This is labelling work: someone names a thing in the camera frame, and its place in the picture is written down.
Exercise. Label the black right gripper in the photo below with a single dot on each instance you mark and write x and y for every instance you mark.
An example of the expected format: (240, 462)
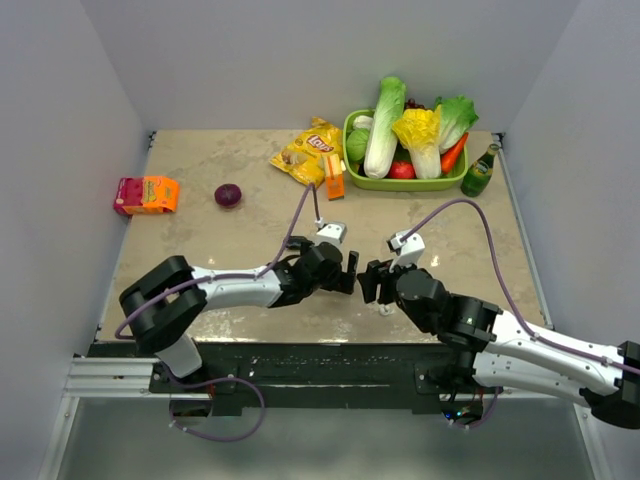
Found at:
(375, 272)

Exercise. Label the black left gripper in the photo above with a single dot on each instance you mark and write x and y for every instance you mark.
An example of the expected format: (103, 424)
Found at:
(342, 281)

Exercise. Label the white earbud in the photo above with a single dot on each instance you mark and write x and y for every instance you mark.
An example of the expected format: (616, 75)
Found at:
(385, 310)

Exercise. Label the black earbud charging case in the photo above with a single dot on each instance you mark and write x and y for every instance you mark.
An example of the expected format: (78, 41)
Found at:
(298, 243)

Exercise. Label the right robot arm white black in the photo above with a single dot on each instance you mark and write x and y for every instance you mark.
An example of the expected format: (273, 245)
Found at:
(492, 349)

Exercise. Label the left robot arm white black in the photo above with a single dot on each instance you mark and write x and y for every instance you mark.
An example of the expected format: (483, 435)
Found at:
(161, 306)

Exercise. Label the green plastic basket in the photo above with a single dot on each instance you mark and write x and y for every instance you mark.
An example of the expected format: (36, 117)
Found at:
(442, 183)

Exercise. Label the orange small carton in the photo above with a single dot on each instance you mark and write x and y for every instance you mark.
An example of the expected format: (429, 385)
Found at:
(334, 178)

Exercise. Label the red tomato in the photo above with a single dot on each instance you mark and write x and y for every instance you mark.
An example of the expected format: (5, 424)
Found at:
(401, 170)

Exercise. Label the yellow Lays chips bag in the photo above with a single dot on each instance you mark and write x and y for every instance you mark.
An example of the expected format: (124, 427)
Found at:
(302, 158)

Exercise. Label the round green cabbage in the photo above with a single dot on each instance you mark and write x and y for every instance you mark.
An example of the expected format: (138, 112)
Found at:
(356, 145)

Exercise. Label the green white napa cabbage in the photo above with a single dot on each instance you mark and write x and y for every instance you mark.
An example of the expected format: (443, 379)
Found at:
(382, 140)

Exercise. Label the orange carrot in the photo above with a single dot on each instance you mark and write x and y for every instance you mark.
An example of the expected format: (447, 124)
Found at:
(450, 157)

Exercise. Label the white cauliflower piece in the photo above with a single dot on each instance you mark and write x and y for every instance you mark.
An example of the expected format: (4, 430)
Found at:
(362, 122)

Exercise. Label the red onion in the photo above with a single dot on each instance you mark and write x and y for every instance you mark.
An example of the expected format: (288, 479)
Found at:
(228, 195)

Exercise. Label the yellow napa cabbage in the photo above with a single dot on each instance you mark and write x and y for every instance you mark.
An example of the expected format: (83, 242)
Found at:
(418, 131)

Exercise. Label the green glass bottle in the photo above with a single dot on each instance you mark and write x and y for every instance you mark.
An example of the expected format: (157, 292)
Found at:
(480, 172)

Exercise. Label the dark grapes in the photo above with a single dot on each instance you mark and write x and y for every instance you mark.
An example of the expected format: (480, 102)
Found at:
(413, 104)

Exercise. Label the green leaf lettuce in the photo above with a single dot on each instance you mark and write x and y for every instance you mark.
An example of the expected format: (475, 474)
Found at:
(458, 115)

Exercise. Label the pink orange snack box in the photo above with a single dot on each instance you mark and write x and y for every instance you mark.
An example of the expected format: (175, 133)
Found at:
(146, 195)

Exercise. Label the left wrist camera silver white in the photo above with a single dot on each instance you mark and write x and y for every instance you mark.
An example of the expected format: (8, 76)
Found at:
(332, 233)

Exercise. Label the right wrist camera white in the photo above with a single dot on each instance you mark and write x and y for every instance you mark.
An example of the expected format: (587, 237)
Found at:
(407, 249)

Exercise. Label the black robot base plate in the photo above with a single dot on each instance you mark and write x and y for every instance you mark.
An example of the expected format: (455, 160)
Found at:
(237, 376)

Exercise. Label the aluminium frame rail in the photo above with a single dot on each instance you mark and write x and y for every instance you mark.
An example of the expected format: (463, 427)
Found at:
(126, 378)

